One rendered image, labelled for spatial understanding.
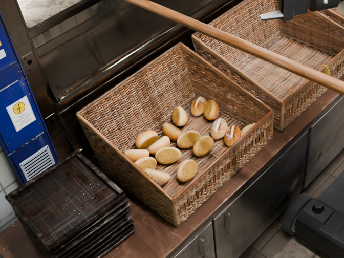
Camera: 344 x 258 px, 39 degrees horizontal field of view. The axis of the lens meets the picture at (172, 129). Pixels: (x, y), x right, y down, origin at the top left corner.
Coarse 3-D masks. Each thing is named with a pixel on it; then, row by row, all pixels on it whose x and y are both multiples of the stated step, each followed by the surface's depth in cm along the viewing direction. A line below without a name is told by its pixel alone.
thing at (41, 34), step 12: (84, 0) 165; (96, 0) 164; (108, 0) 165; (120, 0) 169; (60, 12) 160; (72, 12) 159; (84, 12) 160; (96, 12) 164; (48, 24) 156; (60, 24) 156; (72, 24) 159; (36, 36) 151; (48, 36) 154; (36, 48) 153
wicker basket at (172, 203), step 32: (192, 64) 201; (128, 96) 187; (160, 96) 198; (192, 96) 210; (224, 96) 197; (96, 128) 171; (128, 128) 191; (160, 128) 201; (192, 128) 199; (256, 128) 177; (128, 160) 163; (224, 160) 170; (160, 192) 159; (192, 192) 163
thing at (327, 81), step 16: (128, 0) 159; (144, 0) 154; (176, 16) 146; (208, 32) 139; (224, 32) 137; (240, 48) 133; (256, 48) 130; (288, 64) 124; (320, 80) 119; (336, 80) 117
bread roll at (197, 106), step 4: (196, 100) 203; (200, 100) 203; (204, 100) 204; (192, 104) 203; (196, 104) 202; (200, 104) 202; (204, 104) 203; (192, 108) 202; (196, 108) 201; (200, 108) 202; (192, 112) 202; (196, 112) 202; (200, 112) 202
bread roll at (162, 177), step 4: (148, 168) 178; (144, 172) 179; (148, 172) 177; (152, 172) 176; (156, 172) 176; (160, 172) 176; (164, 172) 179; (152, 176) 176; (156, 176) 175; (160, 176) 175; (164, 176) 175; (168, 176) 176; (156, 180) 176; (160, 180) 176; (164, 180) 176; (168, 180) 177; (160, 184) 177
